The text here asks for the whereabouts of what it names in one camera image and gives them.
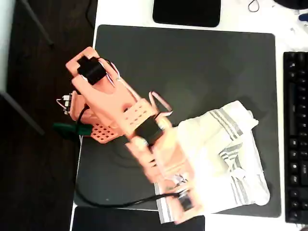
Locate white striped towel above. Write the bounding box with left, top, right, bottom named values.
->
left=154, top=100, right=270, bottom=226

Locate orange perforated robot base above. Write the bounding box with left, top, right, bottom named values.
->
left=71, top=92, right=121, bottom=145

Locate black pad with square corners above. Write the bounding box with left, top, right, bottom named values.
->
left=71, top=206, right=206, bottom=231

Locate large dark grey mat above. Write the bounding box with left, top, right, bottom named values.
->
left=73, top=24, right=282, bottom=218

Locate green table clamp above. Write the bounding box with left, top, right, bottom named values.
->
left=52, top=122, right=93, bottom=141

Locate robot controller board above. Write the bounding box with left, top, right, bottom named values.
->
left=57, top=92, right=74, bottom=115

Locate black keyboard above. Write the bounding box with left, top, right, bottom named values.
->
left=283, top=51, right=308, bottom=223

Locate black pad with rounded corners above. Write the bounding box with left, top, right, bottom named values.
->
left=152, top=0, right=221, bottom=27

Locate grey metal furniture leg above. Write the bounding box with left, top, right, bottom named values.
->
left=20, top=0, right=55, bottom=49
left=0, top=92, right=46, bottom=136

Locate black rounded object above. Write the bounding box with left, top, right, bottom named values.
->
left=273, top=0, right=308, bottom=10

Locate white cabinet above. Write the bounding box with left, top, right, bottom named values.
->
left=0, top=0, right=16, bottom=94

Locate black camera cable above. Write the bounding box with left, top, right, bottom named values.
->
left=73, top=107, right=187, bottom=209

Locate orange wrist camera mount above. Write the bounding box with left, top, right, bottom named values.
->
left=157, top=178, right=206, bottom=226

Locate thin dark wire loop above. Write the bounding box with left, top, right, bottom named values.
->
left=248, top=0, right=260, bottom=13

